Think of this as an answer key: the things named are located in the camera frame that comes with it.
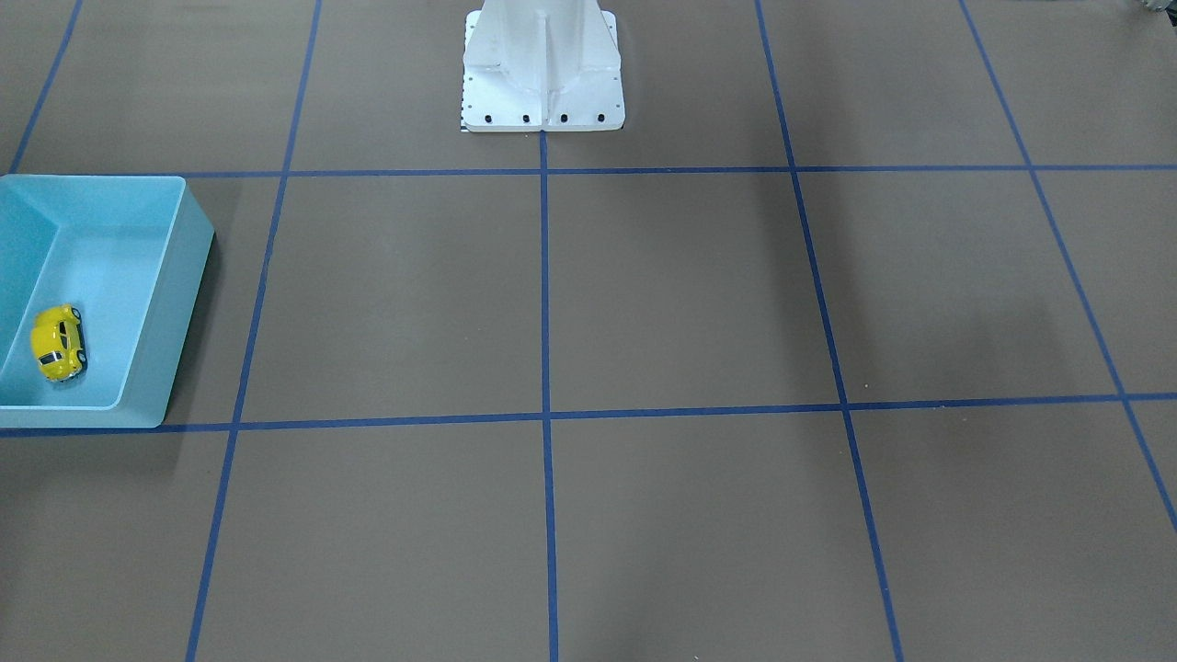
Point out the yellow beetle toy car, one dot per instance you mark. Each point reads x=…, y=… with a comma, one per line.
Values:
x=57, y=343

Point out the light blue plastic bin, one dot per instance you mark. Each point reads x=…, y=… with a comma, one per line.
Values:
x=128, y=253

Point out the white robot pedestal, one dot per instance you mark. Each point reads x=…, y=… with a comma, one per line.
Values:
x=541, y=66

